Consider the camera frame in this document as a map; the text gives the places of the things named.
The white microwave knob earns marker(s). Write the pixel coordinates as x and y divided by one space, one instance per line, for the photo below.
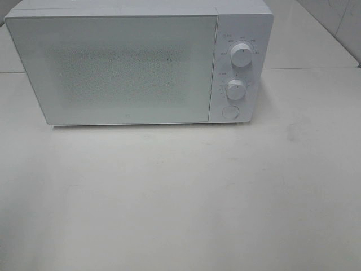
241 54
235 89

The white microwave oven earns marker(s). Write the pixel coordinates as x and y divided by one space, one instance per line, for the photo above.
249 21

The white microwave door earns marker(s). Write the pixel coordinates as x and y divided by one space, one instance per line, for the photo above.
119 70

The round white door button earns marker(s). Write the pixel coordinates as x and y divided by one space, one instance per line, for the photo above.
230 112

